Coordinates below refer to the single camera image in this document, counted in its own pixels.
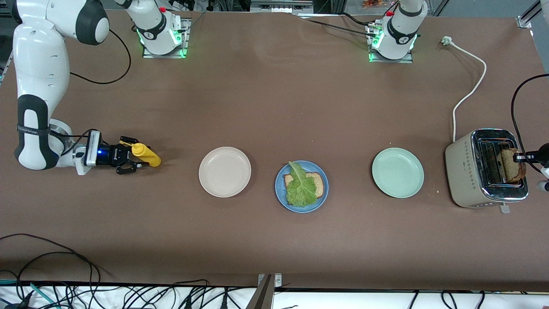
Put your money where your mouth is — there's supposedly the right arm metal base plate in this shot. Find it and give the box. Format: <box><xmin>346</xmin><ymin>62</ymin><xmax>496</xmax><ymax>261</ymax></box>
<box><xmin>142</xmin><ymin>18</ymin><xmax>190</xmax><ymax>59</ymax></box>

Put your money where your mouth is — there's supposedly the black base cable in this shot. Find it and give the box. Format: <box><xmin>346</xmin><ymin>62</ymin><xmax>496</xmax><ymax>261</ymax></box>
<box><xmin>340</xmin><ymin>11</ymin><xmax>374</xmax><ymax>26</ymax></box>
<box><xmin>300</xmin><ymin>16</ymin><xmax>378</xmax><ymax>37</ymax></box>

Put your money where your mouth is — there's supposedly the mint green round plate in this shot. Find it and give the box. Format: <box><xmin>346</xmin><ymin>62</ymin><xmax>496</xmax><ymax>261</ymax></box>
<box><xmin>371</xmin><ymin>148</ymin><xmax>425</xmax><ymax>199</ymax></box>

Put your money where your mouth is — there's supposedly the blue round plate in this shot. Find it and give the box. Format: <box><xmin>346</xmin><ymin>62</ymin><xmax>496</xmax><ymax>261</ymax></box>
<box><xmin>274</xmin><ymin>160</ymin><xmax>329</xmax><ymax>214</ymax></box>

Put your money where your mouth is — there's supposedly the aluminium frame profile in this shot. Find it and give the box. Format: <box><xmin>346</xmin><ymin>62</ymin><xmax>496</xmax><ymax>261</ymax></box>
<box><xmin>516</xmin><ymin>0</ymin><xmax>543</xmax><ymax>30</ymax></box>

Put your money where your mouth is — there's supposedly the beige round plate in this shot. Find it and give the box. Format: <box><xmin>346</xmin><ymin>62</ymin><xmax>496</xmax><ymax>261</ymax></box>
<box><xmin>199</xmin><ymin>147</ymin><xmax>252</xmax><ymax>198</ymax></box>

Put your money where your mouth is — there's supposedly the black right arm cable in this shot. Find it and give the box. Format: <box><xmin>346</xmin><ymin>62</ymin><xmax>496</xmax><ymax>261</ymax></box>
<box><xmin>51</xmin><ymin>28</ymin><xmax>132</xmax><ymax>157</ymax></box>

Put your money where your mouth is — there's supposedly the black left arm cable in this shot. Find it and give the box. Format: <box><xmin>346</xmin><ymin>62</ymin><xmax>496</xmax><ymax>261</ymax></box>
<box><xmin>510</xmin><ymin>73</ymin><xmax>549</xmax><ymax>174</ymax></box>

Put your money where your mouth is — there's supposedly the grey power strip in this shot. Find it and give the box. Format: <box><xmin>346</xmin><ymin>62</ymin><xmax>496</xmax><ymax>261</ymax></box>
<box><xmin>250</xmin><ymin>0</ymin><xmax>314</xmax><ymax>14</ymax></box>

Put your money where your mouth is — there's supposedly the white toaster power cord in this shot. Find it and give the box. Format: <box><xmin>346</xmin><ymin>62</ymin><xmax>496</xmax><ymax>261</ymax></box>
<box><xmin>441</xmin><ymin>36</ymin><xmax>488</xmax><ymax>143</ymax></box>

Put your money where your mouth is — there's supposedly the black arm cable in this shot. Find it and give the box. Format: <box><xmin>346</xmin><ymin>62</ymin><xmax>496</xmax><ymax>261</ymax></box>
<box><xmin>510</xmin><ymin>73</ymin><xmax>549</xmax><ymax>174</ymax></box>
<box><xmin>51</xmin><ymin>28</ymin><xmax>132</xmax><ymax>157</ymax></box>

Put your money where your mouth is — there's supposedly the green lettuce leaf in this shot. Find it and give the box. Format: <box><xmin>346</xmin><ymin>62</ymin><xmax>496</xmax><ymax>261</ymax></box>
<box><xmin>286</xmin><ymin>161</ymin><xmax>318</xmax><ymax>207</ymax></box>

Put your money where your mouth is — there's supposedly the black looped cable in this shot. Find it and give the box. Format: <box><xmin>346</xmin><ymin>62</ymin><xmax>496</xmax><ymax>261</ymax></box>
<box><xmin>17</xmin><ymin>251</ymin><xmax>94</xmax><ymax>297</ymax></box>
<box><xmin>0</xmin><ymin>233</ymin><xmax>102</xmax><ymax>297</ymax></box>

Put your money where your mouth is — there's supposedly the aluminium camera post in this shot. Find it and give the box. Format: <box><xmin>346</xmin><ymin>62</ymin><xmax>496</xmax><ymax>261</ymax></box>
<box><xmin>244</xmin><ymin>275</ymin><xmax>275</xmax><ymax>309</ymax></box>

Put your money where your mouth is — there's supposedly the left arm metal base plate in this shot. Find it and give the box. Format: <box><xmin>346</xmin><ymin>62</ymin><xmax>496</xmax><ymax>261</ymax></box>
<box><xmin>366</xmin><ymin>24</ymin><xmax>414</xmax><ymax>64</ymax></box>

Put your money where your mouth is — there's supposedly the teal cable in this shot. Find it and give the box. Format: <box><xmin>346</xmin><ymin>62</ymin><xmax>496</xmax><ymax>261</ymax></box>
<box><xmin>0</xmin><ymin>280</ymin><xmax>58</xmax><ymax>309</ymax></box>

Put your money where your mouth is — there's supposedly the silver mounting bracket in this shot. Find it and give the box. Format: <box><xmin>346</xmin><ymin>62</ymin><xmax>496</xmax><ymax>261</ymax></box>
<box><xmin>257</xmin><ymin>273</ymin><xmax>283</xmax><ymax>288</ymax></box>

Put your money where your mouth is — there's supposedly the yellow squeeze bottle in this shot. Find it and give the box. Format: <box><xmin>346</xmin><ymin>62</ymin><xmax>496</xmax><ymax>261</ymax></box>
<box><xmin>119</xmin><ymin>140</ymin><xmax>162</xmax><ymax>168</ymax></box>

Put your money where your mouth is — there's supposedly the beige chrome toaster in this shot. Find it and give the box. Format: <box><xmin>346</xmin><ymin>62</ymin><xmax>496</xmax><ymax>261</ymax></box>
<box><xmin>445</xmin><ymin>128</ymin><xmax>529</xmax><ymax>215</ymax></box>

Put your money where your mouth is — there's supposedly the brown bread slice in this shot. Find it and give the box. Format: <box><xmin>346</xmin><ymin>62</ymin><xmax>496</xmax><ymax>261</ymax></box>
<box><xmin>284</xmin><ymin>172</ymin><xmax>325</xmax><ymax>200</ymax></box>
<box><xmin>501</xmin><ymin>148</ymin><xmax>527</xmax><ymax>184</ymax></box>

